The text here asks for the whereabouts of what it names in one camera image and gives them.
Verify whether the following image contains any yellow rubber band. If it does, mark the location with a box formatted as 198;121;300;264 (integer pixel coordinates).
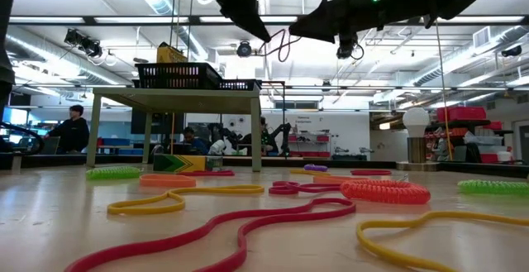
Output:
288;168;332;177
107;184;266;217
355;210;529;272

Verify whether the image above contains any black cable loop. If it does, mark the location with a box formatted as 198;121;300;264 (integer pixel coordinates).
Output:
0;120;45;154

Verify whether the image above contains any large red storage bin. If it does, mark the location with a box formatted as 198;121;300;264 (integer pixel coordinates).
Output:
436;106;488;123

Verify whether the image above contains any person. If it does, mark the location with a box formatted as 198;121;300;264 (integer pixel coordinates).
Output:
249;116;274;156
45;104;91;155
181;126;210;155

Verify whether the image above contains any white camera device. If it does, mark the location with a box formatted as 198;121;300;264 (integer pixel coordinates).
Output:
207;138;226;156

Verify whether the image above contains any white rack with red bins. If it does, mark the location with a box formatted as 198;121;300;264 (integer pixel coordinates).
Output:
288;132;338;158

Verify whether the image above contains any white plastic tub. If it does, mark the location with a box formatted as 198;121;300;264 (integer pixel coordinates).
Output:
462;131;505;146

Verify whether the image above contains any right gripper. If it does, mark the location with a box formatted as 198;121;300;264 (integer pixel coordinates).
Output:
288;0;438;45

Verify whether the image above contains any silver ventilation duct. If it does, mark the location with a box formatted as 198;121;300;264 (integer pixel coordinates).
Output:
6;30;125;86

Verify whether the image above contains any orange coil wrist keychain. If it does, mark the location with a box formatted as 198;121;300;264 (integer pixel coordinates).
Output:
340;179;431;206

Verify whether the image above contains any white bulb table lamp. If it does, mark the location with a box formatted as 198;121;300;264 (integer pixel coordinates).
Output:
396;107;441;173

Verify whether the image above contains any green coil wrist keychain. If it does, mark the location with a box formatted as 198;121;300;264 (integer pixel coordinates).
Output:
456;179;529;199
84;165;143;180

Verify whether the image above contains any yellow Crayola crayon box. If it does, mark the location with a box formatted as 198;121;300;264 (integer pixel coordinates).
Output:
155;41;189;64
152;153;225;174

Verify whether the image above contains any black monitor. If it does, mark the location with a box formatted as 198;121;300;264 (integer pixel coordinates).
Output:
130;107;186;136

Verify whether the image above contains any pale green metal riser shelf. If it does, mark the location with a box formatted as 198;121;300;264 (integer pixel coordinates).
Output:
86;87;264;174

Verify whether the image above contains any yellow hanging cord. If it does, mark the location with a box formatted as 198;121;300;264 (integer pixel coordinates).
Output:
435;19;454;161

